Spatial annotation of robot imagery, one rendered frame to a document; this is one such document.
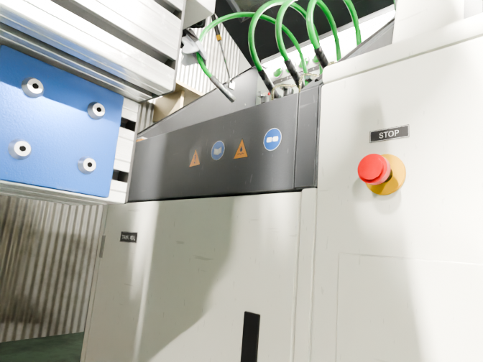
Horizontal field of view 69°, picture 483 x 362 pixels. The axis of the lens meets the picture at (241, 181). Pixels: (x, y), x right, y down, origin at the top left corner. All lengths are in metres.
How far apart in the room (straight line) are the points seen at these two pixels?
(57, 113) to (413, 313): 0.39
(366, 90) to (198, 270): 0.42
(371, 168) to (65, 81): 0.32
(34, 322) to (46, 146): 2.63
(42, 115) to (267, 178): 0.38
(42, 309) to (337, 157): 2.57
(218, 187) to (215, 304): 0.21
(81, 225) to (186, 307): 2.25
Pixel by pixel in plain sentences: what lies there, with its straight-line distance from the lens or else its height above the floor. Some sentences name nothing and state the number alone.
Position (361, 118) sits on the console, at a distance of 0.51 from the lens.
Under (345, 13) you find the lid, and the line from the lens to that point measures 1.34.
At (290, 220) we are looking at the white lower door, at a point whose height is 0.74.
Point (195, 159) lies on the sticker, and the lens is 0.74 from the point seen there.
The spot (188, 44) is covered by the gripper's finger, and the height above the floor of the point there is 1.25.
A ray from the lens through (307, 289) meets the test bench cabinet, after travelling 0.52.
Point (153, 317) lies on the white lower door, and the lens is 0.80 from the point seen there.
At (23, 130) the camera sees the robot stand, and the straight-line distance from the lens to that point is 0.27.
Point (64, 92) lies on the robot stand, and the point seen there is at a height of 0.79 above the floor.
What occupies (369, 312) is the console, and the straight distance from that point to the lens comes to 0.47.
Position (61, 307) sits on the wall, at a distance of 2.93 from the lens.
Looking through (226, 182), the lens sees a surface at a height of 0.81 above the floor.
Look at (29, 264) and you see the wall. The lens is 2.79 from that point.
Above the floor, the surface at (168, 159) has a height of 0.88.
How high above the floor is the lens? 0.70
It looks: 11 degrees up
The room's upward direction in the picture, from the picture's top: 5 degrees clockwise
